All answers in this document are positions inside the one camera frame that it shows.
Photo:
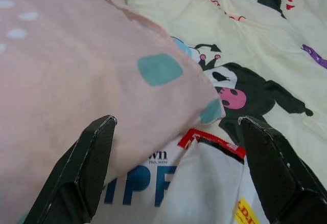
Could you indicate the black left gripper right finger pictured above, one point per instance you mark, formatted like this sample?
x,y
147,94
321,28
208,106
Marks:
x,y
281,178

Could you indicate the cream cartoon print blanket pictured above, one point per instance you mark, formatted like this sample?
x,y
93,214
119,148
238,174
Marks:
x,y
255,42

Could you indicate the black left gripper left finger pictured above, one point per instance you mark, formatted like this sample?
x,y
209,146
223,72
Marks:
x,y
76,173

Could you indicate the white book blue letters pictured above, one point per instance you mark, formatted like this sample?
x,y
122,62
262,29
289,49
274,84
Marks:
x,y
132,190

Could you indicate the pink patterned pillow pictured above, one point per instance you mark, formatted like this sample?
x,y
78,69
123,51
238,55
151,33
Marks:
x,y
64,68

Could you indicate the white packet red edge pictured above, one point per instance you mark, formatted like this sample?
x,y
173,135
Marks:
x,y
204,178

